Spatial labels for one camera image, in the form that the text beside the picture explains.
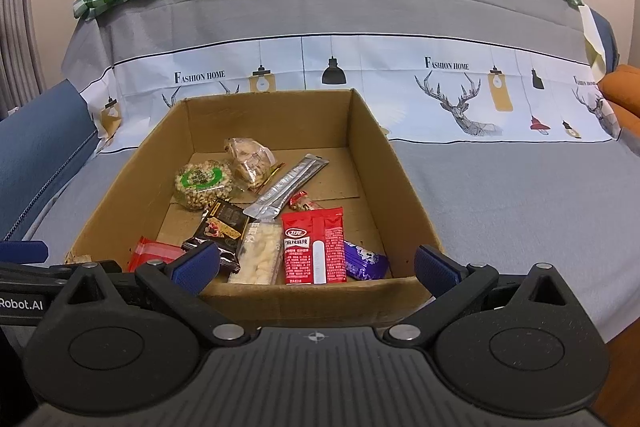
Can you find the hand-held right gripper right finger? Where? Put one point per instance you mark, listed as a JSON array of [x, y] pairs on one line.
[[435, 269]]

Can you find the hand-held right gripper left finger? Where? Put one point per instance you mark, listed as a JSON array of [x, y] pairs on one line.
[[195, 267]]

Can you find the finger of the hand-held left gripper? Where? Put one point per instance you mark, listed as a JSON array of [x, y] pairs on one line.
[[35, 276], [22, 252]]

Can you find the plain red packet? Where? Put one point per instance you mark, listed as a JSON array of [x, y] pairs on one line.
[[155, 252]]

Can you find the black gold snack packet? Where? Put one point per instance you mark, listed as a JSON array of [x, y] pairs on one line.
[[220, 222]]

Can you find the clear packet of white candies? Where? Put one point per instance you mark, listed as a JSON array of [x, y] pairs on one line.
[[257, 252]]

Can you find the purple snack packet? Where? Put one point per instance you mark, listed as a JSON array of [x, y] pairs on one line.
[[365, 259]]

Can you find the round peanut cake packet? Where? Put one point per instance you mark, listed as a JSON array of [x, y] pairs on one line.
[[202, 182]]

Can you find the red packet with white stripe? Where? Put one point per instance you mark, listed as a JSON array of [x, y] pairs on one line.
[[300, 257]]

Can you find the clear packet of brown pastries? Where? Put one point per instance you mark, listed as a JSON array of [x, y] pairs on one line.
[[247, 162]]

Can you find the silver stick packet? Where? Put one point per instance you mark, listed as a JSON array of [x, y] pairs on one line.
[[285, 187]]

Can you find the small orange red packet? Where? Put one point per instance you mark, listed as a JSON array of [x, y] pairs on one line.
[[302, 203]]

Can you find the yellow snack packet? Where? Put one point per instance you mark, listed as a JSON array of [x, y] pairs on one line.
[[276, 171]]

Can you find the brown cardboard box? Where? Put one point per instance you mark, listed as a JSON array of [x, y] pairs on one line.
[[320, 122]]

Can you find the grey curtain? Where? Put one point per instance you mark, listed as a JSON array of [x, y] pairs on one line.
[[15, 32]]

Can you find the orange cushion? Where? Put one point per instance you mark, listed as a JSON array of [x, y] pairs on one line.
[[630, 122], [622, 87]]

